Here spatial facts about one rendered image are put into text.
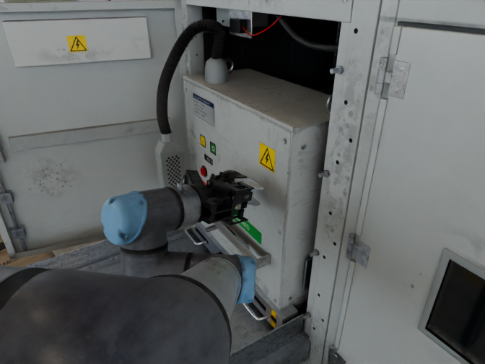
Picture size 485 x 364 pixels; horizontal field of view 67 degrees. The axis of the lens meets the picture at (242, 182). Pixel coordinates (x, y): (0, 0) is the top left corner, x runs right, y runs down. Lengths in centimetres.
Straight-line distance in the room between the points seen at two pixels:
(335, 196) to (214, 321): 49
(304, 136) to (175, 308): 52
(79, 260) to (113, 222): 69
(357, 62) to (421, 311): 39
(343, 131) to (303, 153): 10
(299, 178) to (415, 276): 27
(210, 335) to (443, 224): 39
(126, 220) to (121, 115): 69
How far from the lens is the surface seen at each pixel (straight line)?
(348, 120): 64
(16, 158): 126
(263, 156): 77
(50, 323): 20
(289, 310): 94
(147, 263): 59
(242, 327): 101
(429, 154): 54
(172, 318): 22
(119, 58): 114
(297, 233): 81
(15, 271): 24
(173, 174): 109
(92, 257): 125
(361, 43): 61
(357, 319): 77
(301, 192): 75
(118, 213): 55
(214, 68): 99
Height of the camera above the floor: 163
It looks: 29 degrees down
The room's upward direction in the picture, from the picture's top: straight up
